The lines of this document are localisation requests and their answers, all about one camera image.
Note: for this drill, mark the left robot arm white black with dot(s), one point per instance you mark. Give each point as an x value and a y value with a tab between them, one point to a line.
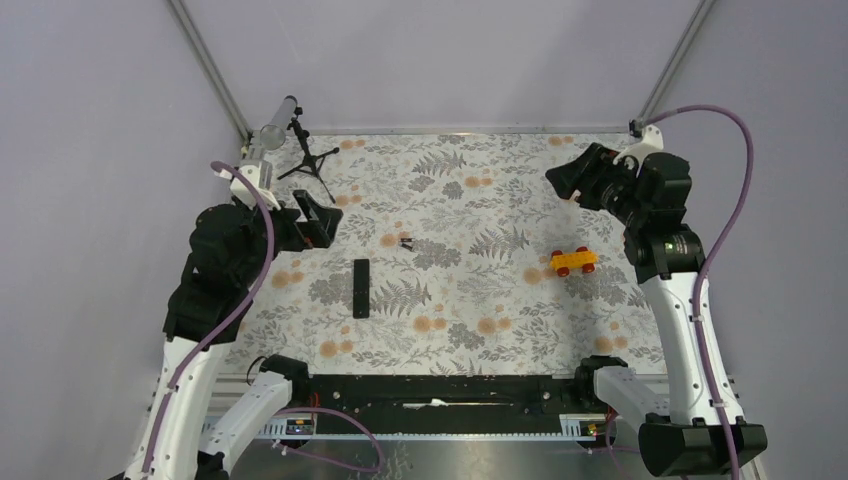
232	247

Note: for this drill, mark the black remote control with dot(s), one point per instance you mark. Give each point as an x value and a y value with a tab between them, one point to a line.
361	289

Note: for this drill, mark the grey cylinder tube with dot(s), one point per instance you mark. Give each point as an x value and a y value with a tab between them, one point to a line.
272	136

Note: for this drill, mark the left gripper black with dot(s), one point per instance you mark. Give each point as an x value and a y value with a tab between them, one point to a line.
320	228

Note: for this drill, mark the yellow toy brick car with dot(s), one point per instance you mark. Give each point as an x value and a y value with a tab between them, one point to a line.
582	260

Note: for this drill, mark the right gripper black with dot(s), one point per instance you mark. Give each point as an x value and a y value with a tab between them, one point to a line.
586	173

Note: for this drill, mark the small black tripod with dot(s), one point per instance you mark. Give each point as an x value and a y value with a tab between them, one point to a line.
311	164

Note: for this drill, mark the slotted aluminium cable rail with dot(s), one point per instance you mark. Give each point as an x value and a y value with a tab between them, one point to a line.
325	427

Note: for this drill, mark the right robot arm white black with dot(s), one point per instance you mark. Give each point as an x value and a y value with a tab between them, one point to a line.
699	428

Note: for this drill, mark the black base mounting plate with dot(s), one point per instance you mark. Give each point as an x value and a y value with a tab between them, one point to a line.
441	401

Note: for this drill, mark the floral patterned table mat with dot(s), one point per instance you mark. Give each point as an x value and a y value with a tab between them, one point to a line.
477	294

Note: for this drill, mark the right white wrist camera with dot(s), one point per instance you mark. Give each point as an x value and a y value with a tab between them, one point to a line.
633	156

